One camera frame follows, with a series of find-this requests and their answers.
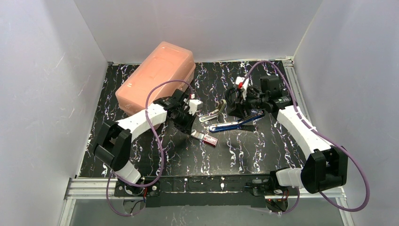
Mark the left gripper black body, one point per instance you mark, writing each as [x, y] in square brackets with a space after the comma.
[182, 119]

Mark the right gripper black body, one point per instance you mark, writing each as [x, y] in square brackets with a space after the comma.
[238, 104]

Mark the beige small stapler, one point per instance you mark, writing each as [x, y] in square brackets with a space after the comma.
[215, 113]

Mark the blue stapler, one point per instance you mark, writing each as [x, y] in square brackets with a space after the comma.
[226, 126]

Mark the red white staple box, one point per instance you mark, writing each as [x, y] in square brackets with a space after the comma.
[205, 138]

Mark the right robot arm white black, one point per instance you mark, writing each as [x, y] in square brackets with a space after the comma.
[326, 164]

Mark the pink plastic storage box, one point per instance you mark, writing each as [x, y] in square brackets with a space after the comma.
[167, 62]

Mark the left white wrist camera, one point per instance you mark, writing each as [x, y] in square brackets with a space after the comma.
[194, 105]

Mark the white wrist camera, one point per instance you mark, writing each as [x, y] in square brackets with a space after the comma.
[194, 105]
[241, 83]

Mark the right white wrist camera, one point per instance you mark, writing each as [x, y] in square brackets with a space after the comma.
[241, 83]

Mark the aluminium frame rail right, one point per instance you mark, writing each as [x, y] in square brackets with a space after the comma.
[297, 93]

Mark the aluminium frame rail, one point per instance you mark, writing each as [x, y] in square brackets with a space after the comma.
[297, 93]
[100, 188]

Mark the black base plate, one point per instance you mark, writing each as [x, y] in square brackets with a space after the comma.
[280, 204]

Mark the aluminium frame rail front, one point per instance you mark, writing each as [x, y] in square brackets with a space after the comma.
[100, 188]

